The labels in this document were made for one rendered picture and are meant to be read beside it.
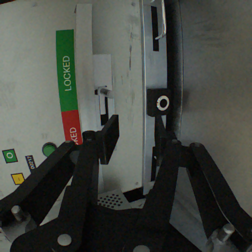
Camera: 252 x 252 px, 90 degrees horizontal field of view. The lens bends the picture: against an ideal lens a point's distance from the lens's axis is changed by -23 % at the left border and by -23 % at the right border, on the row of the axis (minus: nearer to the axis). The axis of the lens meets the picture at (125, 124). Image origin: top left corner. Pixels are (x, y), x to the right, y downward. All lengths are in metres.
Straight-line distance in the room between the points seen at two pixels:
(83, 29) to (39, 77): 0.12
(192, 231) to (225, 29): 0.43
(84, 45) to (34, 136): 0.20
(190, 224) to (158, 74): 0.37
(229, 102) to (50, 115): 0.33
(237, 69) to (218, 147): 0.15
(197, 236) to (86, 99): 0.39
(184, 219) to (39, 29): 0.54
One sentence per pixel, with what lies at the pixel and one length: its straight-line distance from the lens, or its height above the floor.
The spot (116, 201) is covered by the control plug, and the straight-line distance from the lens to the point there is 0.36.
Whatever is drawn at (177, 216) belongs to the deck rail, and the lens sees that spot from 0.45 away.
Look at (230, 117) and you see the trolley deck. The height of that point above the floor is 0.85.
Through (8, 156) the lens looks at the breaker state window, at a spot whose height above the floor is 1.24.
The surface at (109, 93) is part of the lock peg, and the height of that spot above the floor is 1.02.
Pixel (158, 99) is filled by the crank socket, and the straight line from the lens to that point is 0.34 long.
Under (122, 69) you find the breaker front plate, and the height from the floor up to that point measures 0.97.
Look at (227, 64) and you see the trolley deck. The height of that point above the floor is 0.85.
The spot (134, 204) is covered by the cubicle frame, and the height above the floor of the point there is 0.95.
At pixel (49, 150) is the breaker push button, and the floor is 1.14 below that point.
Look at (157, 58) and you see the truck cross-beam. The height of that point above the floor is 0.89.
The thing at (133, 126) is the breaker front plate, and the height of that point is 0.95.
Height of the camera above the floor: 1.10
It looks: 21 degrees down
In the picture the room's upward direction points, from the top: 100 degrees counter-clockwise
